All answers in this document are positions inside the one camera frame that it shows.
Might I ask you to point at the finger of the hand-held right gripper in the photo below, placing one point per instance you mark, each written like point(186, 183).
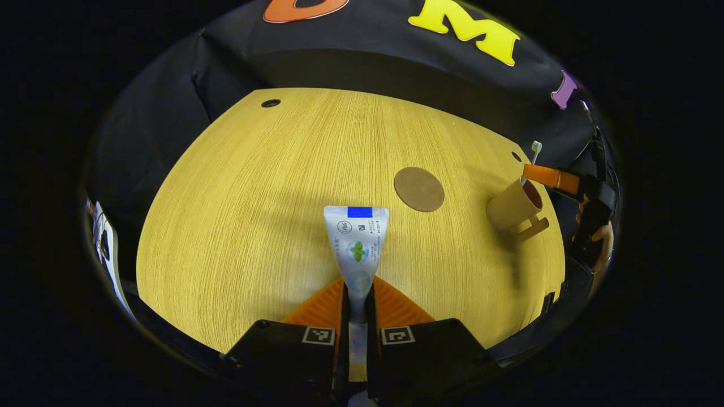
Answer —
point(551, 178)

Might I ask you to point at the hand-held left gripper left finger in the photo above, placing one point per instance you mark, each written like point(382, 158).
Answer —
point(283, 350)

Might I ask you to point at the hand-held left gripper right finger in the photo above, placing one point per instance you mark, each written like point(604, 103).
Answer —
point(435, 356)

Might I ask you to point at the white toothbrush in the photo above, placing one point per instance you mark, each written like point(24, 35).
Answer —
point(535, 151)

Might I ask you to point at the brown round coaster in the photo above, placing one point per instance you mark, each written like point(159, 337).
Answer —
point(419, 189)

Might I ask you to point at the white toothpaste tube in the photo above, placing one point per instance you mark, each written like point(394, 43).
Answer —
point(356, 237)

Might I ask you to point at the white side table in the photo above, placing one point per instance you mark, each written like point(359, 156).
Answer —
point(113, 265)

